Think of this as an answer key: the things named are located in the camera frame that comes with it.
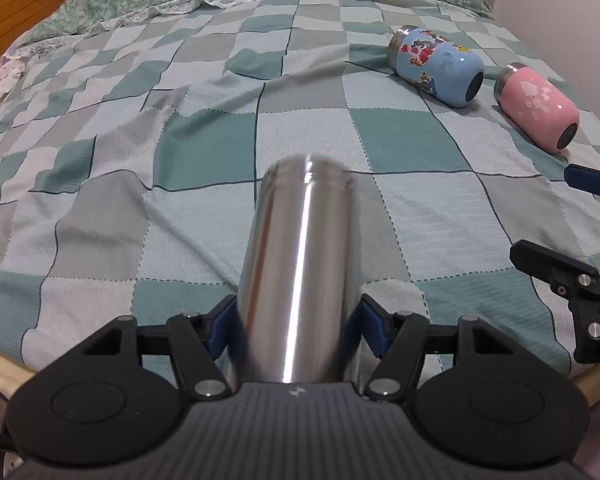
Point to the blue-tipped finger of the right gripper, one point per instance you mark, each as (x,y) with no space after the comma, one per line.
(583,178)

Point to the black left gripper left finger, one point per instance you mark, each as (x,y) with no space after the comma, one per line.
(192,341)

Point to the pink cup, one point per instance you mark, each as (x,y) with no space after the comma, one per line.
(548,117)

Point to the stainless steel cup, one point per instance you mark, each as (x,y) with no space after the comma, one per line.
(301,278)

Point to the checkered green grey blanket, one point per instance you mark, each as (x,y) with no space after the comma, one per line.
(130,162)

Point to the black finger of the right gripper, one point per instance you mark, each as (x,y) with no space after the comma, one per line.
(573,280)

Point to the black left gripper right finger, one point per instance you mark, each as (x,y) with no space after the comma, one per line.
(401,342)

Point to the blue cartoon sticker cup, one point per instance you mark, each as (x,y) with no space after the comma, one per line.
(435,65)

